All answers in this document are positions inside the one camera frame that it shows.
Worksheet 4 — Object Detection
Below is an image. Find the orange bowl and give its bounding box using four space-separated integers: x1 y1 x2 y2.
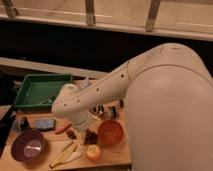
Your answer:
98 120 124 146

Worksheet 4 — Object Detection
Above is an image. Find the yellow red apple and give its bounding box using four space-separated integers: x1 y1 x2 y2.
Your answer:
86 144 101 162

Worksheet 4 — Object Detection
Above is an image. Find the blue sponge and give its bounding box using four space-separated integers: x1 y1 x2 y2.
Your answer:
34 119 56 131

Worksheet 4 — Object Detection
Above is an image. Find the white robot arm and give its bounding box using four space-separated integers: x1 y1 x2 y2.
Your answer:
52 43 213 171

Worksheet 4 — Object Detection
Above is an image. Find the small metal cup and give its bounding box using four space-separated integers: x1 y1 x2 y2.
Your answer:
95 105 106 119

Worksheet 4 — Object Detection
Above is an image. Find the green plastic tray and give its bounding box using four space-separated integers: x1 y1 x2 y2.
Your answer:
14 74 73 110

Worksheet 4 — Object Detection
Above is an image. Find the orange carrot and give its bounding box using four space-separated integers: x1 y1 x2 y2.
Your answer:
55 123 71 134

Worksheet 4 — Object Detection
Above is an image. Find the bunch of dark grapes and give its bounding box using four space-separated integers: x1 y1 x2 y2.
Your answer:
66 129 98 145

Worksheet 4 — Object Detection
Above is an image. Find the dark object at left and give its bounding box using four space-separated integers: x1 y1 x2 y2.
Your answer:
18 117 29 131

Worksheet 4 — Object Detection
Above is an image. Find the small utensil in tray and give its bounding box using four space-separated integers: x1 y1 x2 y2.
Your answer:
38 97 53 104

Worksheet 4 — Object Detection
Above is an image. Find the small dark can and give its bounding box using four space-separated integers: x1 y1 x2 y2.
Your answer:
108 106 119 119

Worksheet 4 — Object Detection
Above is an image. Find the purple bowl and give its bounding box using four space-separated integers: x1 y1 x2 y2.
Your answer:
11 129 45 163

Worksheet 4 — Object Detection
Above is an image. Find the grey cloth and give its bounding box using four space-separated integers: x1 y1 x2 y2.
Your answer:
79 78 90 89

